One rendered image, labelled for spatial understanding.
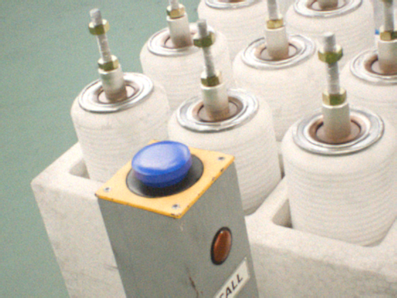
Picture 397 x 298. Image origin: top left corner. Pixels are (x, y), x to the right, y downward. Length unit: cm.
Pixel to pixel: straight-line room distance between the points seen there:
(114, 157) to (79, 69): 71
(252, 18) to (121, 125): 24
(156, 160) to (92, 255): 33
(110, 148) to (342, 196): 24
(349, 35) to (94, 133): 29
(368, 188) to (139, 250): 21
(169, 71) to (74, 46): 74
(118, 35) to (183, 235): 108
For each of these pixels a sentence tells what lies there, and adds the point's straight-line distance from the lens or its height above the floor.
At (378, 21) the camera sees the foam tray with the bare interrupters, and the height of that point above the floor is 12.
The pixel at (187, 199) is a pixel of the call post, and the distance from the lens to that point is 52.
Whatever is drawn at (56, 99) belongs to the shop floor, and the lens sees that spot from 139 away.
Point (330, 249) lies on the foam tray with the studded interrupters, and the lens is 67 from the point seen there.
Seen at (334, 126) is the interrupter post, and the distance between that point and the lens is 66.
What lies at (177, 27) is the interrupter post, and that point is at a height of 27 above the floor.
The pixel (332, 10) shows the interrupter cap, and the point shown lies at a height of 25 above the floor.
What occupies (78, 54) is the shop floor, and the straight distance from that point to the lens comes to 153.
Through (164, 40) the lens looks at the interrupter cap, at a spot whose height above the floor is 25.
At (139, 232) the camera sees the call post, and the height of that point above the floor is 29.
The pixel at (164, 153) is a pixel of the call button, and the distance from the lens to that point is 54.
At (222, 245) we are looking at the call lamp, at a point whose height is 27.
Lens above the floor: 61
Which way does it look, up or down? 32 degrees down
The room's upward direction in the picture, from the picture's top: 12 degrees counter-clockwise
